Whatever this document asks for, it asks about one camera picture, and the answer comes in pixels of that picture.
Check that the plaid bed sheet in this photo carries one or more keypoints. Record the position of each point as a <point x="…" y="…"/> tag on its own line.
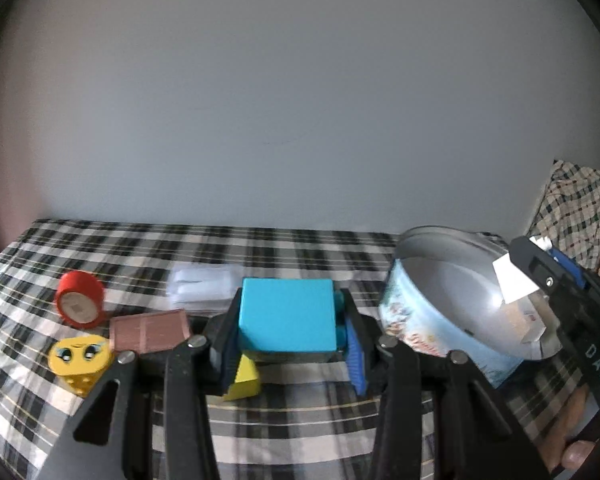
<point x="300" y="255"/>

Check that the brown block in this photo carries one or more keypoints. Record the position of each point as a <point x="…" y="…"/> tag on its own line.
<point x="147" y="330"/>

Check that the yellow face toy block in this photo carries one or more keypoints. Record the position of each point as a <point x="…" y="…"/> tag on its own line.
<point x="77" y="362"/>

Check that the cyan studded block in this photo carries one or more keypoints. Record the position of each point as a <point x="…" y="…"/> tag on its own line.
<point x="285" y="315"/>

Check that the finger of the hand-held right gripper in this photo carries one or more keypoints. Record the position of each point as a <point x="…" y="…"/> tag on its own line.
<point x="535" y="260"/>
<point x="570" y="267"/>

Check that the white folded plastic bag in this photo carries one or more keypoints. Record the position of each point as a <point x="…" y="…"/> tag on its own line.
<point x="200" y="287"/>

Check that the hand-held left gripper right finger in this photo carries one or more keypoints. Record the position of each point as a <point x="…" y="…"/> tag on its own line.
<point x="356" y="360"/>

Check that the person's right hand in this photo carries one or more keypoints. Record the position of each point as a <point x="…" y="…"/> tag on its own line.
<point x="565" y="425"/>

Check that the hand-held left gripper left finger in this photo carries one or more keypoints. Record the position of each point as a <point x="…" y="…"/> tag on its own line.
<point x="227" y="357"/>

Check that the round printed metal tin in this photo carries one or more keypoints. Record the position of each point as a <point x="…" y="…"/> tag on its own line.
<point x="415" y="310"/>

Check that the plaid hanging cloth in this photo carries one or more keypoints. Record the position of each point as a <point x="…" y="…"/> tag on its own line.
<point x="575" y="200"/>

